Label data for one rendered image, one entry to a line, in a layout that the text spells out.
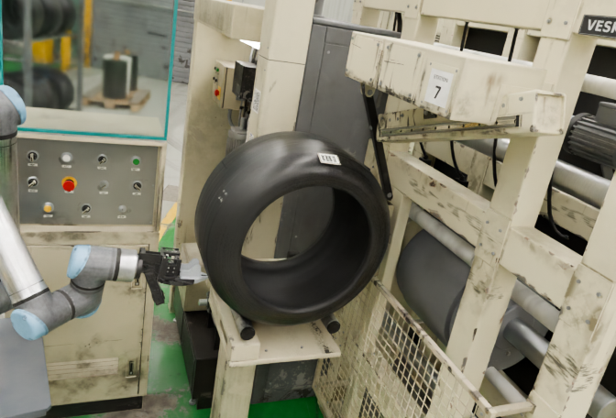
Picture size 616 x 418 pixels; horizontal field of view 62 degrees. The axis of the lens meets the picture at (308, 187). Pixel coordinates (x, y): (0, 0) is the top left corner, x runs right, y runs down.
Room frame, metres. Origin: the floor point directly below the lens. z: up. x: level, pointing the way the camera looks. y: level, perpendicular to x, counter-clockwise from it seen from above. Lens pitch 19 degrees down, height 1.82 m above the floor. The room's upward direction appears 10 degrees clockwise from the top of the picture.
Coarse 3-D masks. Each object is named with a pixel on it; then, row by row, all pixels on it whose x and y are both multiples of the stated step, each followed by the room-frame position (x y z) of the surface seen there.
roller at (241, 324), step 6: (234, 312) 1.37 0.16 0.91; (234, 318) 1.36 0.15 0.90; (240, 318) 1.33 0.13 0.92; (246, 318) 1.33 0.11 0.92; (240, 324) 1.31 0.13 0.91; (246, 324) 1.30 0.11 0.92; (252, 324) 1.32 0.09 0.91; (240, 330) 1.29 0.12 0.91; (246, 330) 1.28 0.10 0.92; (252, 330) 1.29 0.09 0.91; (246, 336) 1.28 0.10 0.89; (252, 336) 1.29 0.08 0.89
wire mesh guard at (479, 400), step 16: (384, 288) 1.53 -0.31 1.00; (368, 304) 1.58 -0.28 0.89; (384, 304) 1.50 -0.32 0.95; (400, 304) 1.44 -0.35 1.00; (336, 336) 1.74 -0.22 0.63; (352, 336) 1.64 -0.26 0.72; (400, 336) 1.39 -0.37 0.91; (320, 368) 1.82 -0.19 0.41; (368, 368) 1.50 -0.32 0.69; (448, 368) 1.17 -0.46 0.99; (336, 384) 1.67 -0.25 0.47; (400, 384) 1.34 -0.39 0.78; (464, 384) 1.11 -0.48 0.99; (320, 400) 1.75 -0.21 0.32; (384, 400) 1.39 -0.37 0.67; (416, 400) 1.25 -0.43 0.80; (432, 400) 1.20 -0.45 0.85; (480, 400) 1.05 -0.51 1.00; (352, 416) 1.53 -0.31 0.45; (368, 416) 1.44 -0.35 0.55; (384, 416) 1.37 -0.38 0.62; (416, 416) 1.24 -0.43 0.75
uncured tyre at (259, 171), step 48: (288, 144) 1.40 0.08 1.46; (240, 192) 1.27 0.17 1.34; (288, 192) 1.29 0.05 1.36; (336, 192) 1.66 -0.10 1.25; (240, 240) 1.25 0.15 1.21; (336, 240) 1.67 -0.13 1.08; (384, 240) 1.43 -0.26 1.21; (240, 288) 1.26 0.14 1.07; (288, 288) 1.56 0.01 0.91; (336, 288) 1.51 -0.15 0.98
